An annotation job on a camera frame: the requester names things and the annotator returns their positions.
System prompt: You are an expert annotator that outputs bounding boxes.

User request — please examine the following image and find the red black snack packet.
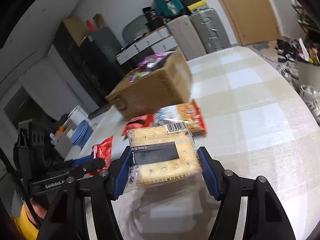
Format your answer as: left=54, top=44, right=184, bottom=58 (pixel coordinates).
left=90, top=136, right=113, bottom=170

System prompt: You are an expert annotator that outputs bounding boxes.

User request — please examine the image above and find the cracker pack with black label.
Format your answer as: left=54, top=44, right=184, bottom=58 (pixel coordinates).
left=126, top=121, right=201, bottom=187

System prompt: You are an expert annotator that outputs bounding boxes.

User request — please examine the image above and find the white orange noodle snack bag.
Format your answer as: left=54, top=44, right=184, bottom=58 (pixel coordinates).
left=153, top=99, right=207, bottom=136

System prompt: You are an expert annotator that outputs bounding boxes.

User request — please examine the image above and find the purple candy snack bag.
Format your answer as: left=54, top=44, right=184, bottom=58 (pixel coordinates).
left=137, top=51, right=173, bottom=69

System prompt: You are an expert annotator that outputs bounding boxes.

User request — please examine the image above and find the red chip bag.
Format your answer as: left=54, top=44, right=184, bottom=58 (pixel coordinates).
left=121, top=114, right=154, bottom=137

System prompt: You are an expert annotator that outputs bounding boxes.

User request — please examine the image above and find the person left hand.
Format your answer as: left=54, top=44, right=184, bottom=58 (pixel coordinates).
left=31, top=199, right=47, bottom=219

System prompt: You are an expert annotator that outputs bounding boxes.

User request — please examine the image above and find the blue bowls stack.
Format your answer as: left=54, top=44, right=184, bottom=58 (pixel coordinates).
left=71, top=120, right=93, bottom=148

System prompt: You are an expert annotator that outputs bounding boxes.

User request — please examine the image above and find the white electric kettle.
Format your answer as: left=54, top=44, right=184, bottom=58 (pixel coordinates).
left=68, top=106, right=89, bottom=127

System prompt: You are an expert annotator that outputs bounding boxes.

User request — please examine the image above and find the checkered tablecloth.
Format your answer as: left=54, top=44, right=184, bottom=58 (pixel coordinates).
left=64, top=45, right=320, bottom=240

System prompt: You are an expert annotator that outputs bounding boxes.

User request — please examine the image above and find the brown cardboard SF box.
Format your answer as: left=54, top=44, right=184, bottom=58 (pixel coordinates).
left=106, top=49, right=193, bottom=120

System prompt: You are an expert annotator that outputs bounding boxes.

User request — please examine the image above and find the black refrigerator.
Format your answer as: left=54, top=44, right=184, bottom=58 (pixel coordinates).
left=80, top=27, right=131, bottom=101

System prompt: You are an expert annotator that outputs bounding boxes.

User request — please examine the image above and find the white high-top sneaker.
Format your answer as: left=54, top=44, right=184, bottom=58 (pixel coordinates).
left=299, top=85, right=320, bottom=124

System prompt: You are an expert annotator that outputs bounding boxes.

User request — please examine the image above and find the silver suitcase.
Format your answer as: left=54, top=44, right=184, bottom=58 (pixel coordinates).
left=190, top=8, right=231, bottom=54

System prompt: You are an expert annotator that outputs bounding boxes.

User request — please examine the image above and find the white trash bin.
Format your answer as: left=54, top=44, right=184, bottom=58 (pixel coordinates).
left=297, top=61, right=320, bottom=90

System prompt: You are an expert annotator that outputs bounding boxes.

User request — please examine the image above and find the white drawer desk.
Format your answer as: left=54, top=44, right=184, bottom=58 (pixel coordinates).
left=116, top=26, right=178, bottom=65

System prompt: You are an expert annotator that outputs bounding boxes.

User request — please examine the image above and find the beige suitcase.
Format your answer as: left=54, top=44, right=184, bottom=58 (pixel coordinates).
left=166, top=15, right=207, bottom=61

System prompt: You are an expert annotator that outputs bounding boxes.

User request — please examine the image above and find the wooden door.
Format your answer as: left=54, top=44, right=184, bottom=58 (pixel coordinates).
left=219, top=0, right=281, bottom=45

